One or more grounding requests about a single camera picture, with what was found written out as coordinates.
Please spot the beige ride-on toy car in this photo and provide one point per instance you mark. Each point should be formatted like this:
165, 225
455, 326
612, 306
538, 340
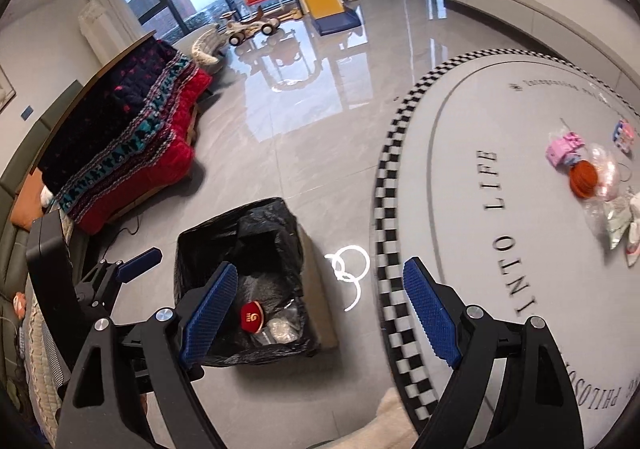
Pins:
245, 29

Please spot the wicker basket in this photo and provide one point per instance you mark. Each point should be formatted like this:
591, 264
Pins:
205, 49

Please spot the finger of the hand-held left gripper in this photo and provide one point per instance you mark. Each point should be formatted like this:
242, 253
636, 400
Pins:
140, 263

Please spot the red quilt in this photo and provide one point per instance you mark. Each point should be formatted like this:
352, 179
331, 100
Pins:
165, 164

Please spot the blue wall switch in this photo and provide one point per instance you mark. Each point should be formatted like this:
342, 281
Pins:
27, 112

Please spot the red round lid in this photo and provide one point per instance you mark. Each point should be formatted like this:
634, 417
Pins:
252, 316

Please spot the clear wrapper with white filling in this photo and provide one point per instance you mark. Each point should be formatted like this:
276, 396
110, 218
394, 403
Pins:
280, 329

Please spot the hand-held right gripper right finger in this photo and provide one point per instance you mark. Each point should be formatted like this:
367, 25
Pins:
432, 314

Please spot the dark patterned knit blanket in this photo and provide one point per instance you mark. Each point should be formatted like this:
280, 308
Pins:
110, 119

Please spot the cardboard bin with black liner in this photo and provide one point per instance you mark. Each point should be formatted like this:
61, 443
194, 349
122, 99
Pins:
260, 239

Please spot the quilted beige pad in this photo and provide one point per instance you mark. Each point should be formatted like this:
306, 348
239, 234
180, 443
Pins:
37, 364

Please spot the white and pink wrapper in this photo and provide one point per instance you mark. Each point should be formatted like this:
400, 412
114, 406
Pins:
635, 234

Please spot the framed wall picture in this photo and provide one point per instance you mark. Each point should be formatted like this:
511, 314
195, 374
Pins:
5, 89

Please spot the green sofa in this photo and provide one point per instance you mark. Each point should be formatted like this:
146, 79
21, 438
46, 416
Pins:
20, 189

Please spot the small orange ball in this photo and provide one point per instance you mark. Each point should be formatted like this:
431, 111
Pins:
582, 180

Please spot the oval table with checkered edge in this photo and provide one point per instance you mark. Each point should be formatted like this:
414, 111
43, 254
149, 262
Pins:
525, 139

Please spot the orange cushion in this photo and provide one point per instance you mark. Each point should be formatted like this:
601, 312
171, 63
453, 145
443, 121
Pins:
25, 201

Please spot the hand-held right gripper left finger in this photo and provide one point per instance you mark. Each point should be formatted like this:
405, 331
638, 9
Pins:
210, 314

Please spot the pink plastic toy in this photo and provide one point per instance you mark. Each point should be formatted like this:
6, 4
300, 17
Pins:
562, 151

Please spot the clear plastic bag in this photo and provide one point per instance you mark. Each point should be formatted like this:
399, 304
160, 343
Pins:
607, 169

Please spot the small pink and blue item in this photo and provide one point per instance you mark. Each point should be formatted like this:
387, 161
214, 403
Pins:
622, 134

